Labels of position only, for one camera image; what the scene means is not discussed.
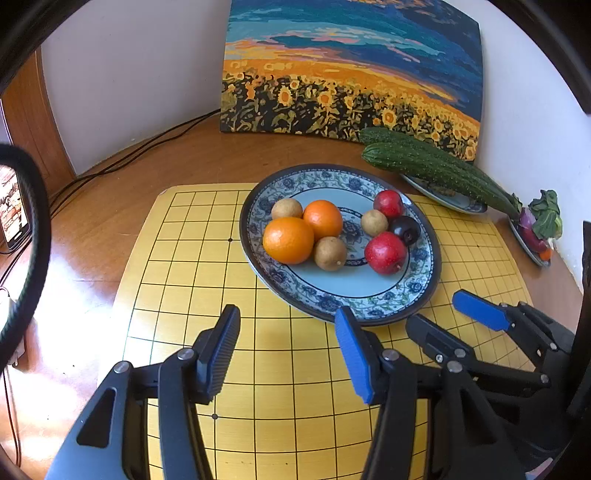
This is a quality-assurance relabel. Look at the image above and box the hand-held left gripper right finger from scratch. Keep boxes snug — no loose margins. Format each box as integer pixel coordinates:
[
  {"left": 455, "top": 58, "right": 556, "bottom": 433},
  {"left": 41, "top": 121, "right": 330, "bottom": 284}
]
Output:
[{"left": 334, "top": 306, "right": 527, "bottom": 480}]

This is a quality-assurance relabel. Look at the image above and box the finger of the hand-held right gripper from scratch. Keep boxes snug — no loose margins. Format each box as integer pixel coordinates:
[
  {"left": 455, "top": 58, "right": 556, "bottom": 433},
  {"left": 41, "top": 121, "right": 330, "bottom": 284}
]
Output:
[
  {"left": 405, "top": 313, "right": 551, "bottom": 396},
  {"left": 452, "top": 289, "right": 574, "bottom": 371}
]

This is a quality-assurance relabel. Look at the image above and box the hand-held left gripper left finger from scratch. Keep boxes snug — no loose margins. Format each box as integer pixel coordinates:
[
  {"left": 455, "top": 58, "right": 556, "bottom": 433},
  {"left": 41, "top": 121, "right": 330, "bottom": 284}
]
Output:
[{"left": 44, "top": 305, "right": 242, "bottom": 480}]

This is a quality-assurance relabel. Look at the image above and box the blue patterned porcelain plate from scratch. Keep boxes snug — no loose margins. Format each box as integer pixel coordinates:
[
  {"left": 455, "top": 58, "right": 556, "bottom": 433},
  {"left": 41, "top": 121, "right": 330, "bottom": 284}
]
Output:
[{"left": 239, "top": 164, "right": 443, "bottom": 326}]

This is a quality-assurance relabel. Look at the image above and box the large red plum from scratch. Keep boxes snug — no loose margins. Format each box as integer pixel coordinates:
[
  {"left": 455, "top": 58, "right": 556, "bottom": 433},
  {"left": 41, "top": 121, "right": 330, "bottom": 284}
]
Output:
[{"left": 364, "top": 231, "right": 409, "bottom": 276}]

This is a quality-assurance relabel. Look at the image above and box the brown longan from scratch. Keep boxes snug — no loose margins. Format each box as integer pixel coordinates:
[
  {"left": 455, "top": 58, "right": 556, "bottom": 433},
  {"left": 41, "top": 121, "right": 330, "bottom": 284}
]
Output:
[
  {"left": 361, "top": 209, "right": 389, "bottom": 236},
  {"left": 314, "top": 236, "right": 348, "bottom": 272},
  {"left": 271, "top": 198, "right": 304, "bottom": 220}
]

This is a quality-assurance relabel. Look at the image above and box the dark purple plum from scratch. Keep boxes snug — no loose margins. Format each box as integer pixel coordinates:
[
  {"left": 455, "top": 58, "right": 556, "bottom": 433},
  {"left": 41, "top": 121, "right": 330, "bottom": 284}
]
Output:
[{"left": 390, "top": 215, "right": 422, "bottom": 246}]

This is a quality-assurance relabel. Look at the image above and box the large orange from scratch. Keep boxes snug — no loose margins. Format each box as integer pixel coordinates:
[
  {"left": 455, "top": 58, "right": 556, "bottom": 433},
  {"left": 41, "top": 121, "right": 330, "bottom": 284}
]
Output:
[{"left": 262, "top": 217, "right": 315, "bottom": 265}]

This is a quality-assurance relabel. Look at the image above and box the small orange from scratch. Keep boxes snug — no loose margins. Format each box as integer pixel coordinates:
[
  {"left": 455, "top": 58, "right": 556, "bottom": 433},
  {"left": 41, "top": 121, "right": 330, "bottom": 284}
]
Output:
[{"left": 303, "top": 199, "right": 344, "bottom": 241}]

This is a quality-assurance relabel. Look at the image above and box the small red plum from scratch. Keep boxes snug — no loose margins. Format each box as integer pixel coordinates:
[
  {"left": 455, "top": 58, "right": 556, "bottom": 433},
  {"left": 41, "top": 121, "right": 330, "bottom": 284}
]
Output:
[{"left": 373, "top": 189, "right": 404, "bottom": 219}]

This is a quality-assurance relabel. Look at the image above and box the pink fuzzy cloth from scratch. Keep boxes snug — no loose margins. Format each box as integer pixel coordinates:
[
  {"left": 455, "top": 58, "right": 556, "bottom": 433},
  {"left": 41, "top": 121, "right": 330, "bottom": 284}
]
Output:
[{"left": 524, "top": 457, "right": 557, "bottom": 480}]

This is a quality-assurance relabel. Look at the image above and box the yellow grid game board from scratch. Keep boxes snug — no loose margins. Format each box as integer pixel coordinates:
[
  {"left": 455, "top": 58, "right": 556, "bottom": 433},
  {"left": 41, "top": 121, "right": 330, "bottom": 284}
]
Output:
[{"left": 111, "top": 184, "right": 534, "bottom": 480}]

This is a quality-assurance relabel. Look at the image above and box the small plate with vegetables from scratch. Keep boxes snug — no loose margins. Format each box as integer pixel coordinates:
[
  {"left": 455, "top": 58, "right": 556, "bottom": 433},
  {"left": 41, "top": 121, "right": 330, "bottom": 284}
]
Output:
[{"left": 508, "top": 217, "right": 552, "bottom": 268}]

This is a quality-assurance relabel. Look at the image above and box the red onion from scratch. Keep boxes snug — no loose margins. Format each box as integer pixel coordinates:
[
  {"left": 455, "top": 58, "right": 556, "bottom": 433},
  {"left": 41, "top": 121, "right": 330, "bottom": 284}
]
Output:
[{"left": 519, "top": 208, "right": 550, "bottom": 252}]

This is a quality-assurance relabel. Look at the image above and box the small plate under cucumbers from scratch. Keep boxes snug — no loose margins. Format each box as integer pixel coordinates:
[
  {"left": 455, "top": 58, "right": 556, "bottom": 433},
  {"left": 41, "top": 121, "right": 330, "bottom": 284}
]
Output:
[{"left": 399, "top": 173, "right": 489, "bottom": 215}]

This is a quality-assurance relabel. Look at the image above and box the green leafy vegetable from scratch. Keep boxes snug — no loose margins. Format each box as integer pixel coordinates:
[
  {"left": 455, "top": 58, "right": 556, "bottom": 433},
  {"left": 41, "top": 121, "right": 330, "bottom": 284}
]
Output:
[{"left": 527, "top": 189, "right": 563, "bottom": 240}]

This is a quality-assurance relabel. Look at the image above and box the green cucumber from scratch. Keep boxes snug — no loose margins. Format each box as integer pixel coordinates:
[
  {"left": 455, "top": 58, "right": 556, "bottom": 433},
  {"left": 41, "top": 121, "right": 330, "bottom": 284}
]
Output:
[
  {"left": 361, "top": 143, "right": 525, "bottom": 220},
  {"left": 359, "top": 127, "right": 444, "bottom": 158}
]

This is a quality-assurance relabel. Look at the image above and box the white power adapter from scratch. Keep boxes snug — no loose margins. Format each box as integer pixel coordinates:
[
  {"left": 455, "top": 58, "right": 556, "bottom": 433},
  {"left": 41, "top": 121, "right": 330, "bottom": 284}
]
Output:
[{"left": 0, "top": 286, "right": 27, "bottom": 368}]

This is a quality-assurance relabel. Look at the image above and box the smartphone with lit screen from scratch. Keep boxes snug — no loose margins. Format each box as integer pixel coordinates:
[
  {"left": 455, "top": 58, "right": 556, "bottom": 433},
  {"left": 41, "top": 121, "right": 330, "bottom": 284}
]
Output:
[{"left": 0, "top": 164, "right": 33, "bottom": 253}]

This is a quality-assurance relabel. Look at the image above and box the sunflower field painting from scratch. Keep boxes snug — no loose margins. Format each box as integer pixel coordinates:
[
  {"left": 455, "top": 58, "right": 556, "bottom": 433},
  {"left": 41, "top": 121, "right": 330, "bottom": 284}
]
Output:
[{"left": 219, "top": 0, "right": 483, "bottom": 163}]

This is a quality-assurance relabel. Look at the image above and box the black power cable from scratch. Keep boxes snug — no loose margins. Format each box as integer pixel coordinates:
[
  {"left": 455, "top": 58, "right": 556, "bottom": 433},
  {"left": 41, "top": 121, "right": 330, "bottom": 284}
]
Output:
[
  {"left": 51, "top": 108, "right": 223, "bottom": 204},
  {"left": 48, "top": 113, "right": 218, "bottom": 217}
]

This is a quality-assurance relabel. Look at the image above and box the thick black corrugated cable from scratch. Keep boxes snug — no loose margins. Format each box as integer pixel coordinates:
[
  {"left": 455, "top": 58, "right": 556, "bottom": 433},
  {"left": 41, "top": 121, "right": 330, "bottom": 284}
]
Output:
[{"left": 0, "top": 144, "right": 51, "bottom": 366}]

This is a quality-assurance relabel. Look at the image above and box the wooden door frame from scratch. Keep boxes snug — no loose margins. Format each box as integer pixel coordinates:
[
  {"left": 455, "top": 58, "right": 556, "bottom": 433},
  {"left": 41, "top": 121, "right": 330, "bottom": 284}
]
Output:
[{"left": 0, "top": 51, "right": 77, "bottom": 188}]

